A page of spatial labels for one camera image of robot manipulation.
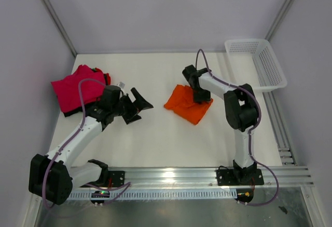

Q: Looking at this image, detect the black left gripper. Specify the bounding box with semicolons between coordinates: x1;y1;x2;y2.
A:
112;88;153;125

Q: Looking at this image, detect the orange t shirt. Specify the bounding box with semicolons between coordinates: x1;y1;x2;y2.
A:
163;84;214;125

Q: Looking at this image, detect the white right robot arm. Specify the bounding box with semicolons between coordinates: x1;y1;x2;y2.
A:
182;65;261;184

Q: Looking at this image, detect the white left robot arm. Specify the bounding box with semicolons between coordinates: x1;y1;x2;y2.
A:
28;85;153;205

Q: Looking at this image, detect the red folded t shirt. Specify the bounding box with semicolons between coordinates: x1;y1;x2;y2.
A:
92;68;112;86

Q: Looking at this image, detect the white plastic basket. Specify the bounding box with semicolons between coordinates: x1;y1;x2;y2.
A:
225;38;287;92

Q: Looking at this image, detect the pink folded t shirt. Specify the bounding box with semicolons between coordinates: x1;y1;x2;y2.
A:
50;64;106;113

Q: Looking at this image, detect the left controller board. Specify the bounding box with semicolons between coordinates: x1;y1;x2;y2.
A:
90;190;110;204

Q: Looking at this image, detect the controller board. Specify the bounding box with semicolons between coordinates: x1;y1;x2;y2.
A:
236;190;254;204
90;190;110;204

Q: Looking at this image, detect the right controller board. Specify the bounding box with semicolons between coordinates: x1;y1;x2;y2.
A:
236;190;254;204

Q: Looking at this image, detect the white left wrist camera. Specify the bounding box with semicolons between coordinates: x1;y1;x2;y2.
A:
117;82;125;91

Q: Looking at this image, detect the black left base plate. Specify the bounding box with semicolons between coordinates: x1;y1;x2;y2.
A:
82;170;126;188

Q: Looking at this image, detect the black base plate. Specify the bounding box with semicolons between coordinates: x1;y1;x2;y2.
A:
82;170;126;188
216;167;265;186

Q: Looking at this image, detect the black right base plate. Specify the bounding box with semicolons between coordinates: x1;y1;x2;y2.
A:
216;167;265;186

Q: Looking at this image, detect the slotted grey cable duct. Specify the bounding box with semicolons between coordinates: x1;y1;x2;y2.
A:
68;188;237;201

